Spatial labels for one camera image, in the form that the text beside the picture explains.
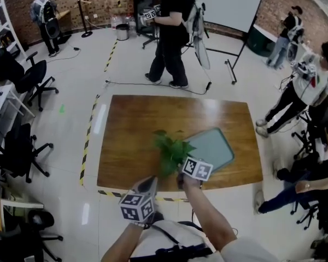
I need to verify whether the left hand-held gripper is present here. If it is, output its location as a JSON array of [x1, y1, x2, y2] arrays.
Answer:
[[118, 175, 159, 224]]

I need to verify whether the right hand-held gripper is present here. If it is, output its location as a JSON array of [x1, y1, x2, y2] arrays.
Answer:
[[181, 156, 214, 181]]

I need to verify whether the grey-green tray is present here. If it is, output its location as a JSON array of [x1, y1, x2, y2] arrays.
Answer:
[[184, 127, 235, 174]]

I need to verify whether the green potted plant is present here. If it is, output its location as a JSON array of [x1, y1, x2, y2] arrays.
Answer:
[[152, 129, 197, 178]]

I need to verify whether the person's left forearm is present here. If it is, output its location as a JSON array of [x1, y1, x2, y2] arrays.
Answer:
[[100, 224, 146, 262]]

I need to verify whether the person's right forearm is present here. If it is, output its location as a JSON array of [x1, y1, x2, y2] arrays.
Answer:
[[183, 184, 238, 253]]

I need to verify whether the person's right hand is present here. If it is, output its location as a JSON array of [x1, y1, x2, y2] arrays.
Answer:
[[176, 172, 203, 190]]

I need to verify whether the person's white shirt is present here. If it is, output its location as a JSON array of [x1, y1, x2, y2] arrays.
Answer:
[[130, 219, 279, 262]]

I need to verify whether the black office chair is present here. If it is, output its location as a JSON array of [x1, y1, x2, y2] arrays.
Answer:
[[289, 195, 328, 232], [15, 208, 64, 262], [0, 122, 55, 184], [0, 47, 60, 112], [291, 110, 328, 161]]

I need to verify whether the dark green bin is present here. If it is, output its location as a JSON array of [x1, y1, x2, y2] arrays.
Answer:
[[247, 25, 277, 56]]

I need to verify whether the steel trash can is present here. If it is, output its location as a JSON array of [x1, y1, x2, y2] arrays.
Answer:
[[115, 23, 130, 41]]

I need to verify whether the white desk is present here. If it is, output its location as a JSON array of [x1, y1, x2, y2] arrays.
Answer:
[[0, 82, 37, 148]]

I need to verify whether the large whiteboard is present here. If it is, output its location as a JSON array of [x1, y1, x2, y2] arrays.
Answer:
[[200, 0, 267, 34]]

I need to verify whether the black pole stand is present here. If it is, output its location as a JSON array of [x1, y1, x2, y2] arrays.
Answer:
[[73, 0, 93, 39]]

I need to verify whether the small wooden high table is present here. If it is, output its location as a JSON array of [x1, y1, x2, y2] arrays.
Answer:
[[55, 9, 72, 21]]

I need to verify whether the white shelf unit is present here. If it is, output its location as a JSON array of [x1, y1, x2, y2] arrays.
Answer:
[[0, 0, 27, 63]]

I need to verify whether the beaded bracelet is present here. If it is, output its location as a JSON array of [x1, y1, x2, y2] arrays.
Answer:
[[129, 221, 150, 230]]

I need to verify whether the person's black chest strap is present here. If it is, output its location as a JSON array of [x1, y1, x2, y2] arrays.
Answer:
[[142, 224, 216, 262]]

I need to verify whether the black floor cable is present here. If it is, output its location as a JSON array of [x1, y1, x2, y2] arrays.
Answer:
[[104, 79, 213, 96]]

